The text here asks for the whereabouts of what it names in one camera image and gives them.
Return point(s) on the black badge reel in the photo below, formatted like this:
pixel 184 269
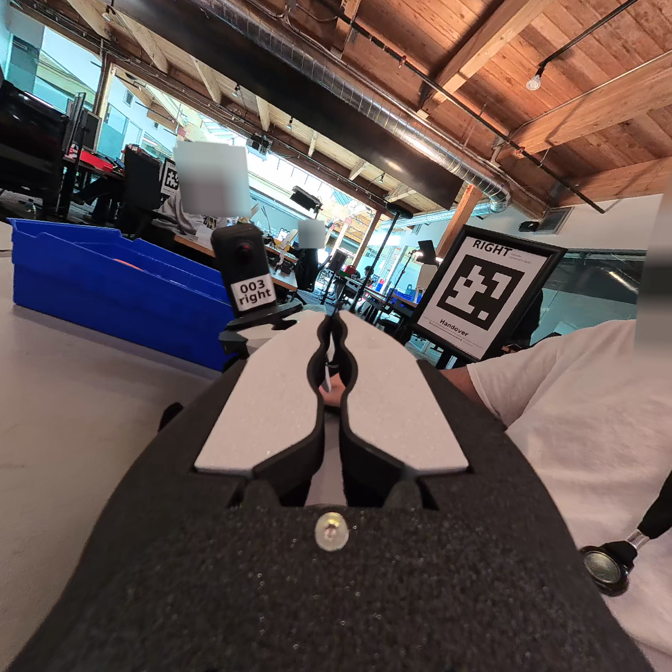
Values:
pixel 603 567

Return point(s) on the red plastic bin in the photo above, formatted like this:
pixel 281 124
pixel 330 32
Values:
pixel 95 160

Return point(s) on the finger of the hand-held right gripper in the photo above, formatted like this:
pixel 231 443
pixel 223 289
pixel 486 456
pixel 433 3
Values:
pixel 302 317

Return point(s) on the black office chair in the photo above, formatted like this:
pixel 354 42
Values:
pixel 307 267
pixel 139 183

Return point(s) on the black hanging light panel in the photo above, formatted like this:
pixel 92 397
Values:
pixel 307 198

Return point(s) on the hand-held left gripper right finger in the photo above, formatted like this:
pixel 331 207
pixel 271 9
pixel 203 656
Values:
pixel 404 409

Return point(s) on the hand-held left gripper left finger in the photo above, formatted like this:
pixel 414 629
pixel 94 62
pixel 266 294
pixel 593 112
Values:
pixel 262 409

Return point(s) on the small fiducial sign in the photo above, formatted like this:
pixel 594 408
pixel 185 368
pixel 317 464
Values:
pixel 169 178

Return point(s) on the black white fiducial sign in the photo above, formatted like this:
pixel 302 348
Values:
pixel 451 315

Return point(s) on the white air vent grille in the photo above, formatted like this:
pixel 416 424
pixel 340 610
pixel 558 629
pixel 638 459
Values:
pixel 559 220

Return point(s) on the round ceiling light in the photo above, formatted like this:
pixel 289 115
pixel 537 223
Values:
pixel 534 82

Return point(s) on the person's right hand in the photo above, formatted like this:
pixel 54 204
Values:
pixel 336 393

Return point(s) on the blue plastic bin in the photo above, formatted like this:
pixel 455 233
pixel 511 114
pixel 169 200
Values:
pixel 105 304

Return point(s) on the wooden work table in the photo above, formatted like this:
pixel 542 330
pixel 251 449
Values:
pixel 283 278

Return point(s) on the black square panel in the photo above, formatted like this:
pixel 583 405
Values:
pixel 428 252

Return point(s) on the wooden support post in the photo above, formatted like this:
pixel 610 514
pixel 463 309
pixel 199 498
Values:
pixel 462 220

